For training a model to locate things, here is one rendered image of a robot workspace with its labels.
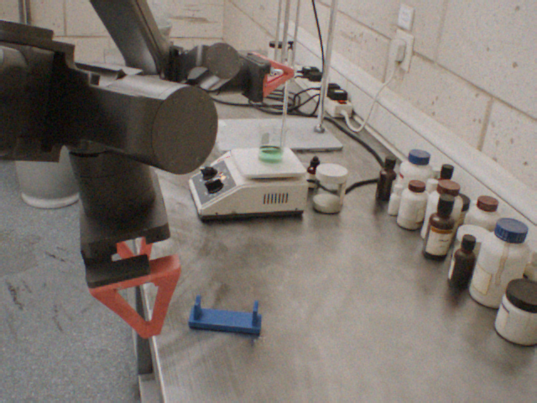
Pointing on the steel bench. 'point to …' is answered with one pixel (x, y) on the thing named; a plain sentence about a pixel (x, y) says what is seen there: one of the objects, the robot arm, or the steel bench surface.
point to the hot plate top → (255, 170)
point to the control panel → (213, 178)
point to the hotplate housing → (255, 196)
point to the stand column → (326, 67)
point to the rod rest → (225, 319)
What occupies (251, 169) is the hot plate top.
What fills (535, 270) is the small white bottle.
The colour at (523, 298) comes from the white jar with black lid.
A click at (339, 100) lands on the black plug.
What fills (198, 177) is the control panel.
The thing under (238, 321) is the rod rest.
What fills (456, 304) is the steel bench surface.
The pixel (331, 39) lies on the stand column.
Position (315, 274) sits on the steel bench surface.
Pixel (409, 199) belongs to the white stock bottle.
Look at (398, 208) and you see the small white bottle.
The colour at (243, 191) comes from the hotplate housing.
